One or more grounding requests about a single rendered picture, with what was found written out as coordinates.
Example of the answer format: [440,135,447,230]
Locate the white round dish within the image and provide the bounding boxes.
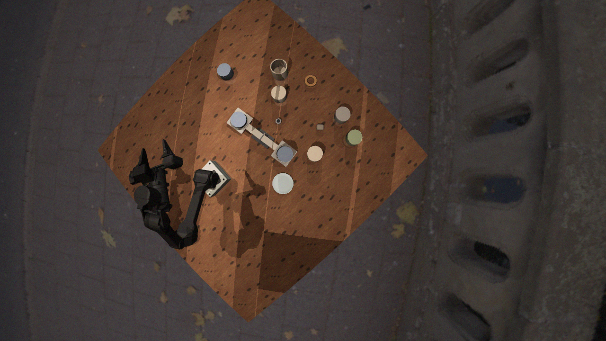
[272,173,294,194]

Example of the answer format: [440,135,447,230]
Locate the beige balance beam with square pans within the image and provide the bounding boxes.
[227,108,297,166]

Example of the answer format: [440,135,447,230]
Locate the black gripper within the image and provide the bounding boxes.
[136,139,183,189]

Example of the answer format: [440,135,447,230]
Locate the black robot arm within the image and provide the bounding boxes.
[129,164,221,249]

